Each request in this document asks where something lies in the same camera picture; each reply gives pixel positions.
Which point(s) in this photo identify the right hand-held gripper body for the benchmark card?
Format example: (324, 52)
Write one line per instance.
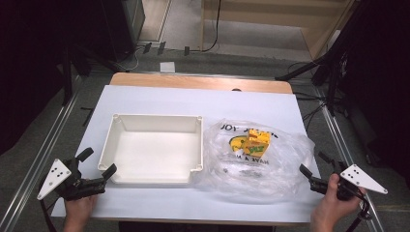
(357, 179)

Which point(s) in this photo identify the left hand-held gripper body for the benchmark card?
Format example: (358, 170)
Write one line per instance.
(80, 187)

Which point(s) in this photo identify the clear printed plastic bag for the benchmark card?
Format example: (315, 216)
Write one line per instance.
(274, 174)

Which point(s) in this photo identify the white plastic tray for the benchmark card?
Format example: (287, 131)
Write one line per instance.
(154, 154)

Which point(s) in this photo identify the yellow snack packet green label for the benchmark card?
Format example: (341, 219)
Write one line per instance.
(256, 149)

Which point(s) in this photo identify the person's left hand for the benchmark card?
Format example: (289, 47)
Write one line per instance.
(79, 209)

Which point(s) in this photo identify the person's right hand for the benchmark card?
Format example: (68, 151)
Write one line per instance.
(332, 209)

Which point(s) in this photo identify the black tripod stand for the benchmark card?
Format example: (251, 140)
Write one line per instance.
(325, 69)
(69, 74)

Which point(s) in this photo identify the dark curtain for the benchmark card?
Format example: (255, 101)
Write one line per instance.
(32, 64)
(383, 80)

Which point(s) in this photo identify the white table mat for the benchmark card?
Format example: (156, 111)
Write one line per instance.
(180, 103)

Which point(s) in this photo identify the white paper sheet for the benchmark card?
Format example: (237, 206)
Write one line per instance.
(167, 67)

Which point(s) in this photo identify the wooden table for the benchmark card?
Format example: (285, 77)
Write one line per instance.
(193, 82)

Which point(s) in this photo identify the black cabinet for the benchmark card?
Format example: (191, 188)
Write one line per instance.
(125, 22)

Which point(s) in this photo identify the light wooden shelf unit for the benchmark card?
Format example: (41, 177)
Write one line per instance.
(290, 9)

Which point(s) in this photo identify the metal floor rail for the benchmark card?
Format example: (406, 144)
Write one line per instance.
(42, 151)
(341, 141)

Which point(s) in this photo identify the small black floor bracket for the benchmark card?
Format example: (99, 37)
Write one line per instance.
(186, 51)
(161, 47)
(147, 47)

